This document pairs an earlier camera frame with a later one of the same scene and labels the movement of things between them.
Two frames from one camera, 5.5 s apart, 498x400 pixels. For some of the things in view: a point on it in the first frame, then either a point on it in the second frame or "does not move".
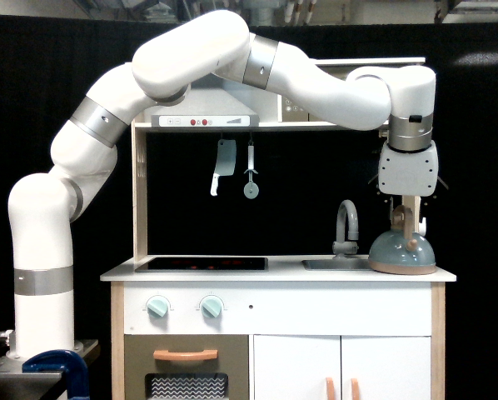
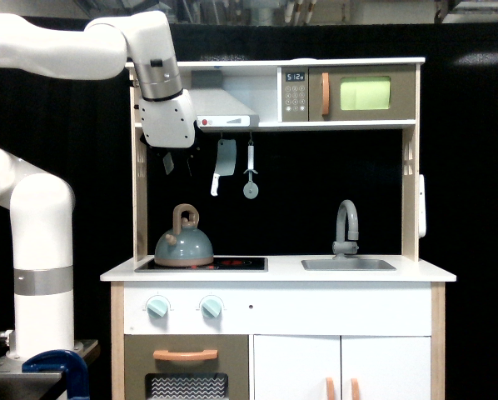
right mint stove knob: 211,307 does not move
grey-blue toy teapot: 400,251 → 185,246
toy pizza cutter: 251,189 does not move
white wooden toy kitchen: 252,222 does not move
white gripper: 410,174 → 169,123
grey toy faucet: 341,247 does not move
